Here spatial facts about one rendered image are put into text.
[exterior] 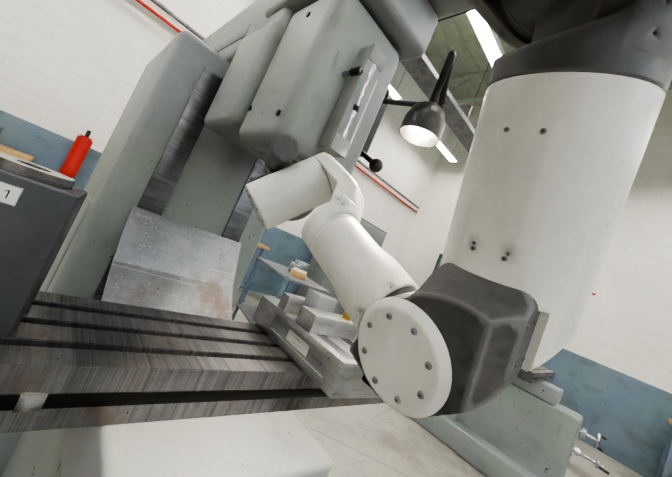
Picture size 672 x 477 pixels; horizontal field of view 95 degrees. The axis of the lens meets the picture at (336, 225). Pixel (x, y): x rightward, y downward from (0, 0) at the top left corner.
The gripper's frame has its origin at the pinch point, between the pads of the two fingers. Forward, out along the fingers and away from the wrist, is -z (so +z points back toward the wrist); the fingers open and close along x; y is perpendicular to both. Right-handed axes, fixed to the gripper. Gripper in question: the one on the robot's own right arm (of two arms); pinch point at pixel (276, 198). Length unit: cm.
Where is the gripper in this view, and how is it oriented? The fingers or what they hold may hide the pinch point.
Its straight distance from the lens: 65.1
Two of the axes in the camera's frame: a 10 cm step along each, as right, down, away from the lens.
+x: -8.7, -3.9, -2.9
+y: -3.8, 9.2, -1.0
